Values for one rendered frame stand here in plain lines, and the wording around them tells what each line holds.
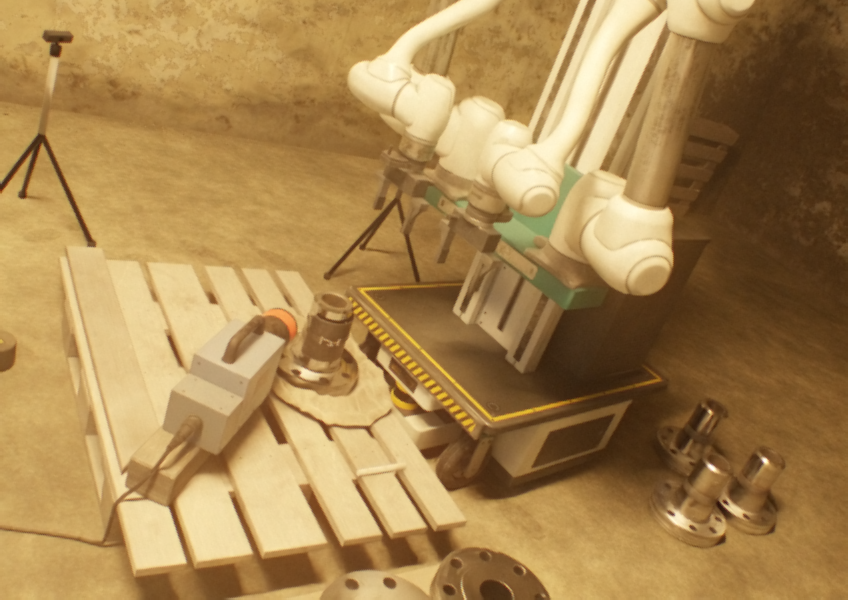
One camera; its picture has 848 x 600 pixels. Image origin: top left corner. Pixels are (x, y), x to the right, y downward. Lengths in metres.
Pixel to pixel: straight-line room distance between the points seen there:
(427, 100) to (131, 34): 2.41
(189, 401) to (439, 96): 0.92
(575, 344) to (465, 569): 0.92
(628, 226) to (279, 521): 1.00
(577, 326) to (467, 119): 0.70
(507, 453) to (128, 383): 1.06
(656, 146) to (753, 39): 4.86
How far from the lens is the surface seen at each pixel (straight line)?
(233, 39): 4.23
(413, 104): 1.95
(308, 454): 2.00
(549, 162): 1.63
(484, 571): 1.73
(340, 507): 1.89
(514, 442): 2.28
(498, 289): 2.42
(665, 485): 2.76
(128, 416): 1.94
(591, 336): 2.35
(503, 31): 4.93
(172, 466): 1.74
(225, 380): 1.77
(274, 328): 1.98
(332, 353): 2.18
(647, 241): 1.74
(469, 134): 2.20
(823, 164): 6.65
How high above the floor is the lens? 1.39
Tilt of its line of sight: 23 degrees down
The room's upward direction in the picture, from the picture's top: 22 degrees clockwise
